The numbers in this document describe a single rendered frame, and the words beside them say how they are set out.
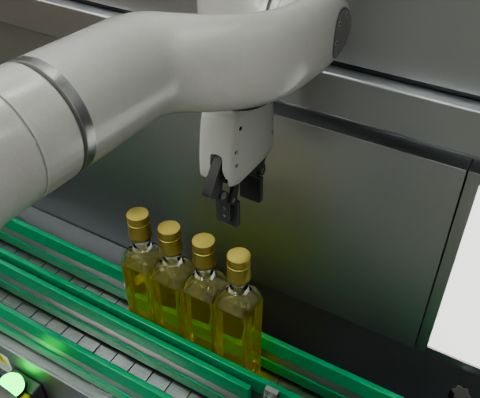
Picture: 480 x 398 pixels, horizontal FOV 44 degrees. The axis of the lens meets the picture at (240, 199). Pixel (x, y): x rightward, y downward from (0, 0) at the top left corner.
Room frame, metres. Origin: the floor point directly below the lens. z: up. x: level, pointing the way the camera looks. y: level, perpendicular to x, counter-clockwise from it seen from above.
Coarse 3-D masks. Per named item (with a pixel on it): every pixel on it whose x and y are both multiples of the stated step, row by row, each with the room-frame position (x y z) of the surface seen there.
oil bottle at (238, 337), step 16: (224, 288) 0.59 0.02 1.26; (256, 288) 0.59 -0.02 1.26; (224, 304) 0.56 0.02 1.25; (240, 304) 0.56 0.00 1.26; (256, 304) 0.57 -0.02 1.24; (224, 320) 0.56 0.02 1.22; (240, 320) 0.55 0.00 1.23; (256, 320) 0.57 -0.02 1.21; (224, 336) 0.56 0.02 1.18; (240, 336) 0.55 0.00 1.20; (256, 336) 0.57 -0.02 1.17; (224, 352) 0.56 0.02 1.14; (240, 352) 0.55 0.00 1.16; (256, 352) 0.57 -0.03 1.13; (256, 368) 0.57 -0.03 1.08
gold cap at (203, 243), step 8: (192, 240) 0.61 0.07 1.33; (200, 240) 0.61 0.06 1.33; (208, 240) 0.61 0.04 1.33; (192, 248) 0.60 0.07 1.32; (200, 248) 0.60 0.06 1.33; (208, 248) 0.60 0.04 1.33; (200, 256) 0.59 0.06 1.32; (208, 256) 0.60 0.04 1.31; (200, 264) 0.59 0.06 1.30; (208, 264) 0.60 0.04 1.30
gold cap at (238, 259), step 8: (232, 248) 0.59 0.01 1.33; (240, 248) 0.59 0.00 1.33; (232, 256) 0.58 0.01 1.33; (240, 256) 0.58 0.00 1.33; (248, 256) 0.58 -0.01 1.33; (232, 264) 0.57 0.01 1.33; (240, 264) 0.56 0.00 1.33; (248, 264) 0.57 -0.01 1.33; (232, 272) 0.57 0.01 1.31; (240, 272) 0.56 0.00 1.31; (248, 272) 0.57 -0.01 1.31; (232, 280) 0.57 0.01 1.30; (240, 280) 0.56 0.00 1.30; (248, 280) 0.57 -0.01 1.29
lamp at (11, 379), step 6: (0, 378) 0.60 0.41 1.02; (6, 378) 0.59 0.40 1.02; (12, 378) 0.59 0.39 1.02; (18, 378) 0.59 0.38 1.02; (0, 384) 0.58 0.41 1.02; (6, 384) 0.58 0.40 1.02; (12, 384) 0.58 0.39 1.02; (18, 384) 0.58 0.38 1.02; (24, 384) 0.60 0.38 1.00; (12, 390) 0.57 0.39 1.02; (18, 390) 0.58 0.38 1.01; (24, 390) 0.59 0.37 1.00; (18, 396) 0.57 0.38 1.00
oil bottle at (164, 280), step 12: (156, 264) 0.64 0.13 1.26; (180, 264) 0.63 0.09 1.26; (192, 264) 0.64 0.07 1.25; (156, 276) 0.62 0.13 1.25; (168, 276) 0.61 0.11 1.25; (180, 276) 0.61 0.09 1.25; (156, 288) 0.62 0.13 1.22; (168, 288) 0.61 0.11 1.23; (180, 288) 0.61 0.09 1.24; (156, 300) 0.62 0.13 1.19; (168, 300) 0.61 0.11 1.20; (180, 300) 0.60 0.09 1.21; (156, 312) 0.63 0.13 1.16; (168, 312) 0.61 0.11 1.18; (180, 312) 0.60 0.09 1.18; (156, 324) 0.63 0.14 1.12; (168, 324) 0.61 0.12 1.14; (180, 324) 0.60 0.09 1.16
